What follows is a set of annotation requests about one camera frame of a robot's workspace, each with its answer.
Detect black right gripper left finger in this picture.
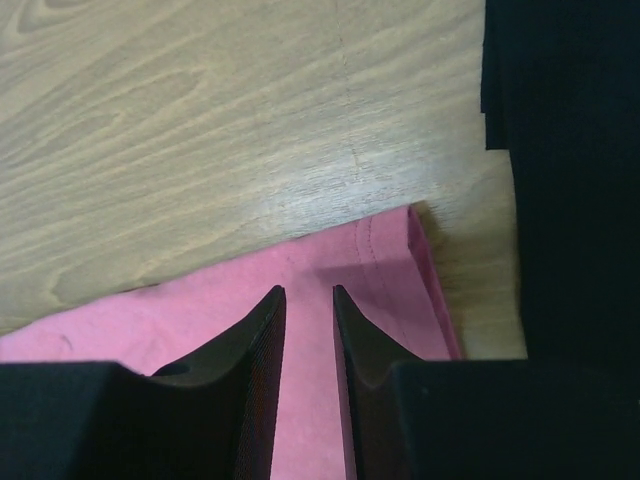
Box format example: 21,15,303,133
1,286,286,479

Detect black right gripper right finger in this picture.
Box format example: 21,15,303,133
333,286,639,479

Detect pink t-shirt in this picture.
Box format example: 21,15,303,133
1,207,460,479

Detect folded black t-shirt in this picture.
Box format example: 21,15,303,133
481,1,639,369

